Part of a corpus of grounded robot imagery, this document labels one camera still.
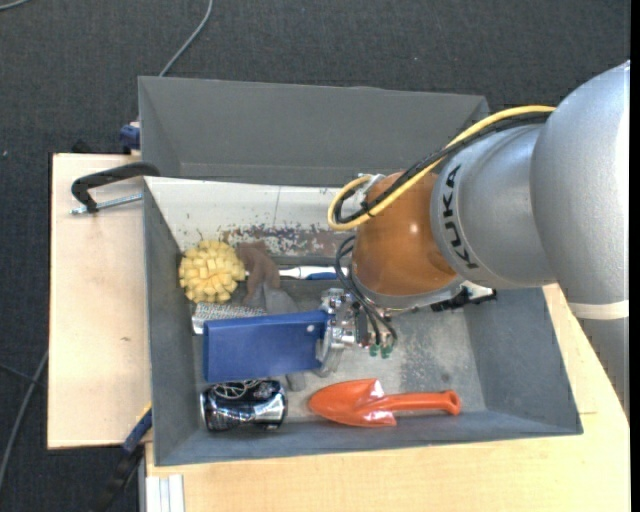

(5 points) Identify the blue block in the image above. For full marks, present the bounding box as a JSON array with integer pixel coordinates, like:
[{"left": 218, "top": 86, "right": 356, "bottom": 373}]
[{"left": 201, "top": 309, "right": 330, "bottom": 384}]

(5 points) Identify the white and blue stick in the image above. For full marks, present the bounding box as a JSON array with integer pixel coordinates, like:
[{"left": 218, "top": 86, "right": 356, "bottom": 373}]
[{"left": 278, "top": 265, "right": 342, "bottom": 282}]

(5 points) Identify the grey cloth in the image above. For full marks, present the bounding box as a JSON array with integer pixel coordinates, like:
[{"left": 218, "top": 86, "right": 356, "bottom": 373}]
[{"left": 259, "top": 281, "right": 314, "bottom": 317}]

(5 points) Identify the orange toy shovel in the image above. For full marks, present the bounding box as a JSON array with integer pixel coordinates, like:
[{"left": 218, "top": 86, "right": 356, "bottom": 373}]
[{"left": 306, "top": 377, "right": 463, "bottom": 429}]

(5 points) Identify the brown toy animal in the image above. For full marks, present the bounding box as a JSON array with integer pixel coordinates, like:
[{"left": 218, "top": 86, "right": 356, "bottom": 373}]
[{"left": 235, "top": 241, "right": 282, "bottom": 306}]

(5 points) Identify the crushed dark drink can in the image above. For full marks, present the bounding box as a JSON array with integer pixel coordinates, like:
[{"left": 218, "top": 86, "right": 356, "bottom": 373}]
[{"left": 199, "top": 378, "right": 289, "bottom": 434}]

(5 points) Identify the silver printed packet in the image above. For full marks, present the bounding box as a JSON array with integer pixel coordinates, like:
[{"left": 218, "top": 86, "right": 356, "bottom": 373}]
[{"left": 191, "top": 301, "right": 269, "bottom": 335}]

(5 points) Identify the grey metal bin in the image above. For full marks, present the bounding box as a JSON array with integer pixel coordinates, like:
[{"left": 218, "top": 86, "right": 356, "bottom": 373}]
[{"left": 137, "top": 74, "right": 585, "bottom": 468}]

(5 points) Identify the yellow sponge ball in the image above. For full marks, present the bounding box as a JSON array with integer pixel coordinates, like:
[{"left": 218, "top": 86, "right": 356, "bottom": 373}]
[{"left": 178, "top": 239, "right": 248, "bottom": 305}]

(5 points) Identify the pale wood board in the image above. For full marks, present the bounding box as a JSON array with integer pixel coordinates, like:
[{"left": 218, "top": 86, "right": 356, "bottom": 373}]
[{"left": 47, "top": 152, "right": 153, "bottom": 450}]

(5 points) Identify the black cylinder on white bracket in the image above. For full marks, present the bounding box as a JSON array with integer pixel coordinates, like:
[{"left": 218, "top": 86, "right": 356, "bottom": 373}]
[{"left": 430, "top": 282, "right": 498, "bottom": 313}]

